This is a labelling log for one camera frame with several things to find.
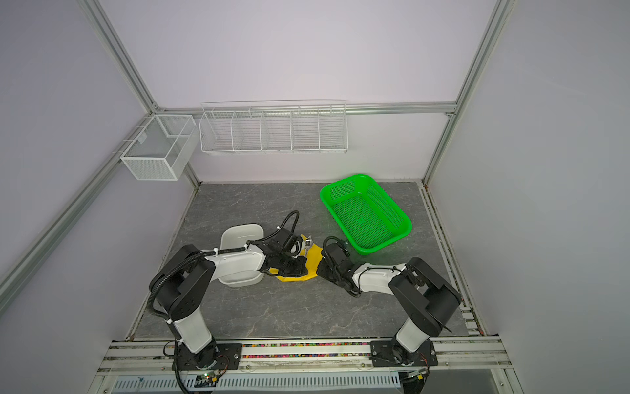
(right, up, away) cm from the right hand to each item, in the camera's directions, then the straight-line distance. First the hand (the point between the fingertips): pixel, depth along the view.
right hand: (318, 269), depth 91 cm
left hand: (-4, -2, -2) cm, 5 cm away
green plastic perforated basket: (+20, +20, +17) cm, 34 cm away
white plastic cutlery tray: (-33, +12, +7) cm, 36 cm away
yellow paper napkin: (-2, +5, +4) cm, 6 cm away
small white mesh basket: (-62, +47, +6) cm, 78 cm away
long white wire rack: (-18, +57, +9) cm, 60 cm away
